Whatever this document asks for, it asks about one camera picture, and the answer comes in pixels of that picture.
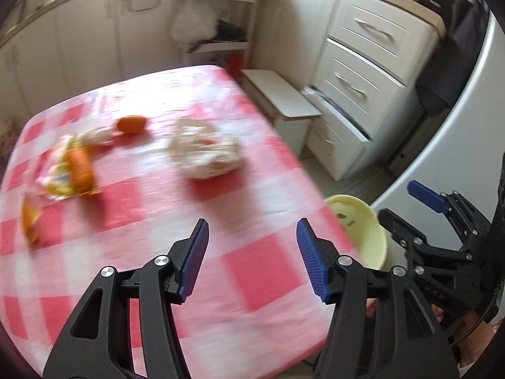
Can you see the black hanging cloth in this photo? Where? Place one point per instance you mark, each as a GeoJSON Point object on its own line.
{"type": "Point", "coordinates": [453, 59]}

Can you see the white cabinet drawer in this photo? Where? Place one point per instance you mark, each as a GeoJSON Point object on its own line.
{"type": "Point", "coordinates": [355, 83]}
{"type": "Point", "coordinates": [339, 150]}
{"type": "Point", "coordinates": [374, 27]}

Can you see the yellow foil wrapper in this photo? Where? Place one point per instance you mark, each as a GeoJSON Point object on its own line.
{"type": "Point", "coordinates": [55, 181]}

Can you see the yellow trash bin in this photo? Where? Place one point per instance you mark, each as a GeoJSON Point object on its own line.
{"type": "Point", "coordinates": [363, 229]}

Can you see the white plastic bag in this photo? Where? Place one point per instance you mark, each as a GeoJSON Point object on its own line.
{"type": "Point", "coordinates": [193, 23]}
{"type": "Point", "coordinates": [205, 150]}

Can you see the small mandarin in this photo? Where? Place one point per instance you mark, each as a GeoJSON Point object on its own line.
{"type": "Point", "coordinates": [132, 124]}

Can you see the white step stool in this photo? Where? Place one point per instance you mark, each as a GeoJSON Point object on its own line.
{"type": "Point", "coordinates": [284, 98]}

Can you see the white refrigerator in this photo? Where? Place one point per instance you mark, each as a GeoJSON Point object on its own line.
{"type": "Point", "coordinates": [453, 158]}

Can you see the white storage rack cart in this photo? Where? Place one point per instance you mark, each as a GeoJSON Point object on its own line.
{"type": "Point", "coordinates": [252, 27]}

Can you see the white hanging plastic bag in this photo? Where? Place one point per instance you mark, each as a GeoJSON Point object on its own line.
{"type": "Point", "coordinates": [193, 23]}

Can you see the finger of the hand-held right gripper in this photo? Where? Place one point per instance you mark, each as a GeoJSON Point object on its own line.
{"type": "Point", "coordinates": [428, 197]}
{"type": "Point", "coordinates": [398, 229]}

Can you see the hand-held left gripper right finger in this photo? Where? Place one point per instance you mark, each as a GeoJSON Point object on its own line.
{"type": "Point", "coordinates": [311, 260]}

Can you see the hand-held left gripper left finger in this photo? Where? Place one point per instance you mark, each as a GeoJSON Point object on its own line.
{"type": "Point", "coordinates": [195, 252]}

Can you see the black frying pan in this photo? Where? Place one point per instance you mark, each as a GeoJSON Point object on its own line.
{"type": "Point", "coordinates": [231, 31]}

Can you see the white kitchen base cabinets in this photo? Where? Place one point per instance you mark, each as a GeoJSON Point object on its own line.
{"type": "Point", "coordinates": [86, 47]}

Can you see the orange peel piece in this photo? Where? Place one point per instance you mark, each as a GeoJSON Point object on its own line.
{"type": "Point", "coordinates": [30, 221]}

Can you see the red box in rack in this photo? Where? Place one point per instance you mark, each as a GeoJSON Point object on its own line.
{"type": "Point", "coordinates": [236, 63]}

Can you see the large orange peel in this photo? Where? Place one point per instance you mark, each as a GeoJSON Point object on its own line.
{"type": "Point", "coordinates": [81, 166]}

